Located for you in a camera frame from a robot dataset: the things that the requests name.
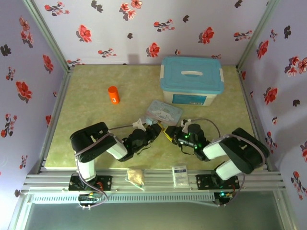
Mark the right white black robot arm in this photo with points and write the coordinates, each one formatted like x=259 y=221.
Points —
x=242 y=148

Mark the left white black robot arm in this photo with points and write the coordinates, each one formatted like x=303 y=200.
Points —
x=96 y=141

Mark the blue cartoon tin case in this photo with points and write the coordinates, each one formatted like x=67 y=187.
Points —
x=165 y=111

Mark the clear bag beige contents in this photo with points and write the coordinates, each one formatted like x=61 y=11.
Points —
x=135 y=177

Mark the white packet blue label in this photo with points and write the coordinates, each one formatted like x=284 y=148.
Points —
x=180 y=176

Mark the orange cylinder container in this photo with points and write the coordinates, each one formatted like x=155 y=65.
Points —
x=113 y=94

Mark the blue lidded storage box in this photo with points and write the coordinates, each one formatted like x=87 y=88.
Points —
x=192 y=76

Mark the right green circuit board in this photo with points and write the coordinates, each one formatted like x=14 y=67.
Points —
x=224 y=195

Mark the green circuit board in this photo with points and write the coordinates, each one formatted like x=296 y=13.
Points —
x=87 y=198
x=224 y=195

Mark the left green circuit board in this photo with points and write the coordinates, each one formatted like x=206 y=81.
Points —
x=87 y=198

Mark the aluminium mounting rail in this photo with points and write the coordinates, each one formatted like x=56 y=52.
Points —
x=158 y=179

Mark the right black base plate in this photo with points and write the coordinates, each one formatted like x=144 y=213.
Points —
x=206 y=182

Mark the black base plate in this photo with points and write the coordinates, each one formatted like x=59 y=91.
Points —
x=206 y=182
x=105 y=183

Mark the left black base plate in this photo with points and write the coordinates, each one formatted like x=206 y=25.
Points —
x=105 y=183

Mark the aluminium side frame bar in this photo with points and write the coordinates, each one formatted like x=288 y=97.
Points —
x=54 y=117
x=251 y=115

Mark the aluminium frame post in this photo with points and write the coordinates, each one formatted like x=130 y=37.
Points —
x=259 y=33
x=48 y=36

